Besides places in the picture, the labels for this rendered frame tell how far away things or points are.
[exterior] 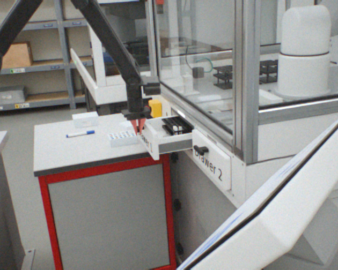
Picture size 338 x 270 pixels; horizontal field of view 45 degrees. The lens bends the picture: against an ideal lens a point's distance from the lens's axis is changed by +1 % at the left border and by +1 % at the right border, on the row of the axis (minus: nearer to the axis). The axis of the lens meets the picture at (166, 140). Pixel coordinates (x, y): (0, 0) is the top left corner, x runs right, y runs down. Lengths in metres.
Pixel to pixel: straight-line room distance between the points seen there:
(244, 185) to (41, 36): 4.81
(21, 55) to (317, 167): 4.97
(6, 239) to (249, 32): 1.67
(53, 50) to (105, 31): 4.43
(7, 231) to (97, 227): 0.56
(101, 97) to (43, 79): 3.50
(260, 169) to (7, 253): 1.53
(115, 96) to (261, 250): 1.99
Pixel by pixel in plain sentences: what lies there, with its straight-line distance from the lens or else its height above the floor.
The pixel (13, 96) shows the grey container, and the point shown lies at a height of 0.23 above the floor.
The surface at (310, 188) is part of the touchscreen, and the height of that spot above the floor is 1.18.
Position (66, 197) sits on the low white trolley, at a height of 0.60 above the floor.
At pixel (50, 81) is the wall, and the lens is 5.81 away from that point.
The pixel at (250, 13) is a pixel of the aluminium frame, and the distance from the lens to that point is 1.04.
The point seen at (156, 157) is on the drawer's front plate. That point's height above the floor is 0.83.
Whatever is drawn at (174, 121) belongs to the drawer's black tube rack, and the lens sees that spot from 1.64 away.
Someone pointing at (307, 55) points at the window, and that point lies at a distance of 1.17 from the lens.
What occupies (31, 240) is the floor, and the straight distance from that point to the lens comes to 2.71.
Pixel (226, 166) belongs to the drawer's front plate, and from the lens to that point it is 1.23.
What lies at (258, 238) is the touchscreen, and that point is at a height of 1.17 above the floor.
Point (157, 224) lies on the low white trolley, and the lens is 1.93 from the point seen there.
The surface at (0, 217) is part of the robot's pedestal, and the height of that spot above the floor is 0.39.
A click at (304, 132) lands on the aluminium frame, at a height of 1.01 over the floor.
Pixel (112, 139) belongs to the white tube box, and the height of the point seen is 0.80.
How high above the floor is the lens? 1.42
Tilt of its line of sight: 21 degrees down
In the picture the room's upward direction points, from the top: 4 degrees counter-clockwise
